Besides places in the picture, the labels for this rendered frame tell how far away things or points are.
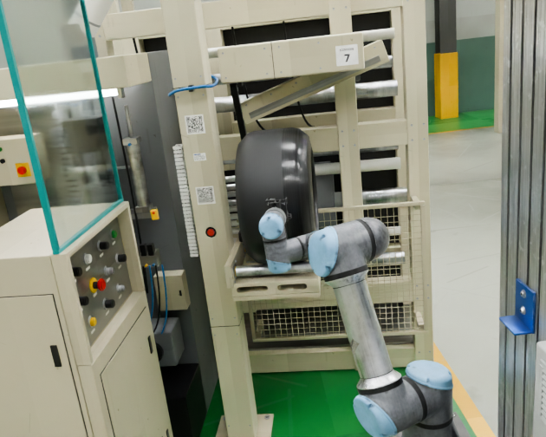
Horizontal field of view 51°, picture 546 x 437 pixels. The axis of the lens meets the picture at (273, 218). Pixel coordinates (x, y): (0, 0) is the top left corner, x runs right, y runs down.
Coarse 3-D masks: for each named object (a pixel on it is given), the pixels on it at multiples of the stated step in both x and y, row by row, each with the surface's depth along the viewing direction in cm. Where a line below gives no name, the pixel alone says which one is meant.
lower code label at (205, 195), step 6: (204, 186) 231; (210, 186) 231; (198, 192) 232; (204, 192) 232; (210, 192) 231; (198, 198) 232; (204, 198) 232; (210, 198) 232; (198, 204) 233; (204, 204) 233
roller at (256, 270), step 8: (256, 264) 234; (264, 264) 233; (296, 264) 230; (304, 264) 230; (240, 272) 233; (248, 272) 232; (256, 272) 232; (264, 272) 232; (288, 272) 231; (296, 272) 231
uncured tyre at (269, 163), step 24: (240, 144) 226; (264, 144) 218; (288, 144) 216; (240, 168) 215; (264, 168) 212; (288, 168) 211; (312, 168) 252; (240, 192) 214; (264, 192) 211; (288, 192) 209; (312, 192) 216; (240, 216) 216; (312, 216) 215
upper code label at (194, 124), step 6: (198, 114) 222; (186, 120) 223; (192, 120) 223; (198, 120) 222; (186, 126) 224; (192, 126) 223; (198, 126) 223; (204, 126) 223; (186, 132) 224; (192, 132) 224; (198, 132) 224; (204, 132) 224
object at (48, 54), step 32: (0, 0) 144; (32, 0) 161; (64, 0) 181; (0, 32) 146; (32, 32) 160; (64, 32) 180; (32, 64) 159; (64, 64) 178; (96, 64) 201; (32, 96) 158; (64, 96) 176; (96, 96) 200; (32, 128) 156; (64, 128) 175; (96, 128) 198; (32, 160) 156; (64, 160) 173; (96, 160) 197; (64, 192) 172; (96, 192) 195; (64, 224) 170
